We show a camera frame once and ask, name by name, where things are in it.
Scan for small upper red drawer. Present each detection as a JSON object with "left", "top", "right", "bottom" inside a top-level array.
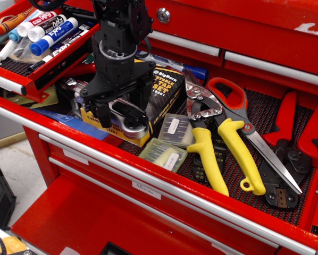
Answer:
[{"left": 0, "top": 1, "right": 100, "bottom": 103}]

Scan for silver cabinet lock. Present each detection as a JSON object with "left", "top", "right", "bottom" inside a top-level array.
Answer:
[{"left": 156, "top": 7, "right": 171, "bottom": 23}]

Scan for silver box cutter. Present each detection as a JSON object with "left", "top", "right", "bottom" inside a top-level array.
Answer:
[{"left": 56, "top": 78, "right": 149, "bottom": 140}]

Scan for light blue capped marker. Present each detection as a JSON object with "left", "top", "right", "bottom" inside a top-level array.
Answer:
[{"left": 8, "top": 1, "right": 57, "bottom": 43}]

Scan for yellow handled tin snips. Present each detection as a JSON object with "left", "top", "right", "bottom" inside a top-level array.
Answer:
[{"left": 185, "top": 70, "right": 266, "bottom": 196}]

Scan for black yellow wrench set box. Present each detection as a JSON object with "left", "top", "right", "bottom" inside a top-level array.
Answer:
[{"left": 80, "top": 59, "right": 186, "bottom": 148}]

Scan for black wire stripper tool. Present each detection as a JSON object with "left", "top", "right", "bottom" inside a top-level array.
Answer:
[{"left": 192, "top": 119, "right": 227, "bottom": 183}]

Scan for white thin pen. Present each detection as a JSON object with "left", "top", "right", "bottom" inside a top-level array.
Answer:
[{"left": 0, "top": 40, "right": 17, "bottom": 63}]

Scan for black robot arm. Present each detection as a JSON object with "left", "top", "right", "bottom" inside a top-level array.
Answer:
[{"left": 80, "top": 1, "right": 156, "bottom": 128}]

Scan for large open red drawer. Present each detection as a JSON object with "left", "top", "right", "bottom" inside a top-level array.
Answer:
[{"left": 0, "top": 44, "right": 318, "bottom": 255}]

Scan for red expo marker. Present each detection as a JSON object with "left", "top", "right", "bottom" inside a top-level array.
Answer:
[{"left": 16, "top": 8, "right": 63, "bottom": 38}]

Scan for orange crayola marker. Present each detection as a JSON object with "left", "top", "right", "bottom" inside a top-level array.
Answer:
[{"left": 0, "top": 1, "right": 36, "bottom": 36}]

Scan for blue capped marker in drawer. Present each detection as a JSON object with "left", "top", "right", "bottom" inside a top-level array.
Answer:
[{"left": 136, "top": 51, "right": 209, "bottom": 80}]

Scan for red tool chest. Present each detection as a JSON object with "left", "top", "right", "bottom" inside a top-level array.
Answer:
[{"left": 0, "top": 0, "right": 318, "bottom": 255}]

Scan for clear drill bit case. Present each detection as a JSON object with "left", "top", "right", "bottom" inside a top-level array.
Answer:
[
  {"left": 158, "top": 113, "right": 195, "bottom": 148},
  {"left": 139, "top": 138, "right": 188, "bottom": 173}
]

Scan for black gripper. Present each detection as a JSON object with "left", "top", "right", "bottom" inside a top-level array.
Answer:
[{"left": 80, "top": 50, "right": 156, "bottom": 128}]

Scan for white label on drawer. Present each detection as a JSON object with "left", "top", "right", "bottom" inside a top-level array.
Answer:
[{"left": 132, "top": 181, "right": 162, "bottom": 200}]

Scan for red handled pliers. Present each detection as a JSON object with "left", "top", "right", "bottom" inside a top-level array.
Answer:
[{"left": 61, "top": 64, "right": 96, "bottom": 78}]

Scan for blue expo marker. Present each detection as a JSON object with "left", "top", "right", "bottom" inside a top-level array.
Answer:
[{"left": 30, "top": 17, "right": 78, "bottom": 56}]

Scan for blue card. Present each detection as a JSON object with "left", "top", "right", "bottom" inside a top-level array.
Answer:
[{"left": 32, "top": 108, "right": 110, "bottom": 140}]

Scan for red handled crimping tool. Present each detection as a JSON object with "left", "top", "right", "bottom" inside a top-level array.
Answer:
[{"left": 260, "top": 91, "right": 318, "bottom": 209}]

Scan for black expo marker white cap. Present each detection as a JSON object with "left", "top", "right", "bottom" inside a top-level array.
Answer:
[{"left": 27, "top": 14, "right": 67, "bottom": 42}]

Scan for red grey scissors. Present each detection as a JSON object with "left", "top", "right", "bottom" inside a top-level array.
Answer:
[{"left": 206, "top": 78, "right": 302, "bottom": 194}]

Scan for clear drill bit case front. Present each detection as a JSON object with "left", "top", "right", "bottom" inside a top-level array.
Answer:
[{"left": 139, "top": 138, "right": 188, "bottom": 173}]

